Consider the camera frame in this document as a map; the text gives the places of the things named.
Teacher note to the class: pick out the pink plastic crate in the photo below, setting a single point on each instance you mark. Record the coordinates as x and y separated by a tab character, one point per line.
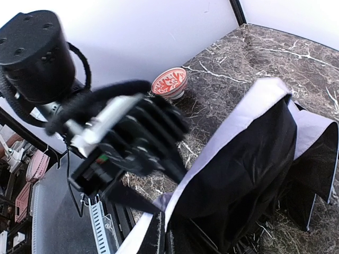
35	171

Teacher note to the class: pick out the black left corner post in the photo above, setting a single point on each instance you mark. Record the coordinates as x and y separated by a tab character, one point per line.
238	12

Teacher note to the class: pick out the red patterned ceramic bowl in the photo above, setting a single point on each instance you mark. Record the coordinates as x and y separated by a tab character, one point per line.
171	84

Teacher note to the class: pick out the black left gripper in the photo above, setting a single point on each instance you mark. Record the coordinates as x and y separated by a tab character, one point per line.
143	141

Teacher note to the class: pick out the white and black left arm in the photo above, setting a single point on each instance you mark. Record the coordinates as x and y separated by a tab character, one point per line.
47	81

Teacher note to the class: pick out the lavender and black folding umbrella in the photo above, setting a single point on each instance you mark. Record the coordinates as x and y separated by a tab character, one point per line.
265	143

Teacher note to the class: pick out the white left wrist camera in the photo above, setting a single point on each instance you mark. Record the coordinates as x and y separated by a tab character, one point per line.
87	139

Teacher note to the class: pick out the grey slotted cable duct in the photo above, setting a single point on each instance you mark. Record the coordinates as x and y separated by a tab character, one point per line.
104	233

